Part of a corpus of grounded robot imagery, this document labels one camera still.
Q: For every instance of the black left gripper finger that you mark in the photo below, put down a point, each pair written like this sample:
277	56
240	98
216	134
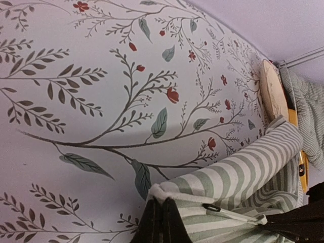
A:
161	222

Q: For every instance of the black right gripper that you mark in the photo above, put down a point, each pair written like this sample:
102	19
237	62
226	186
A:
303	224

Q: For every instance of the green striped pet tent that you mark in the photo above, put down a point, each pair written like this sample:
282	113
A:
261	178

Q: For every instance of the green checked cushion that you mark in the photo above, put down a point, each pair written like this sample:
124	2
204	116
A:
307	97

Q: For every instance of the round wooden floral plate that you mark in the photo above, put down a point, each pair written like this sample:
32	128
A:
272	91

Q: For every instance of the floral table mat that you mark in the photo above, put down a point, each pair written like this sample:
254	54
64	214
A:
102	99

